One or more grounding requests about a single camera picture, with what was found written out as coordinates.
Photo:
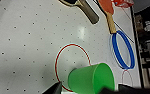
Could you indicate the black ping-pong paddle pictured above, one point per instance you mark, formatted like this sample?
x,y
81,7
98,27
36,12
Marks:
x,y
87,11

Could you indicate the small green cup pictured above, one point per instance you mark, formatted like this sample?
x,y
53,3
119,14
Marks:
x,y
91,80

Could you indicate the orange ping-pong paddle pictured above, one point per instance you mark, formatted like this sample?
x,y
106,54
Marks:
x,y
108,13

